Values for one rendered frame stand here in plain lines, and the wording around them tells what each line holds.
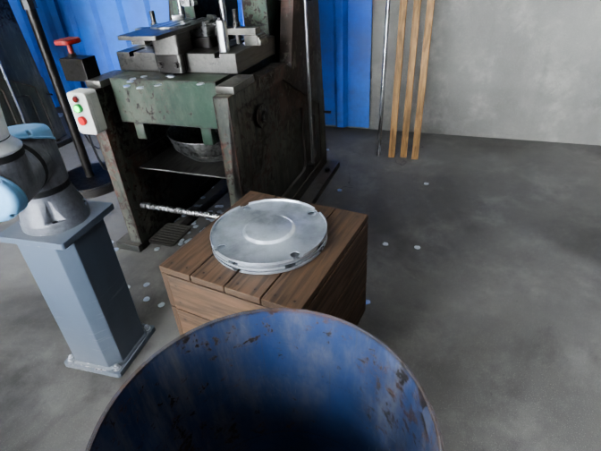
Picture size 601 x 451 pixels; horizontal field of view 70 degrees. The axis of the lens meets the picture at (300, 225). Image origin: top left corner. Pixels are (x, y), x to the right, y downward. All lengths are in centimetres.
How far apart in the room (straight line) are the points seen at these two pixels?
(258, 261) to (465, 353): 65
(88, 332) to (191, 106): 71
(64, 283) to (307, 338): 66
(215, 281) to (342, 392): 38
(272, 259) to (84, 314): 51
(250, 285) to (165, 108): 74
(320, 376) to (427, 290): 76
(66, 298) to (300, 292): 60
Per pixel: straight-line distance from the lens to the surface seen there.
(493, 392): 126
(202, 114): 142
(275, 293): 93
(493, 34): 254
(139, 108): 156
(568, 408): 129
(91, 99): 155
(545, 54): 258
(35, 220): 113
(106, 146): 164
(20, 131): 106
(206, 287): 101
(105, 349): 132
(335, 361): 75
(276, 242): 103
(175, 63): 149
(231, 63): 142
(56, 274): 118
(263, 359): 78
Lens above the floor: 97
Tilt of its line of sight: 33 degrees down
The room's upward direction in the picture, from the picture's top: 4 degrees counter-clockwise
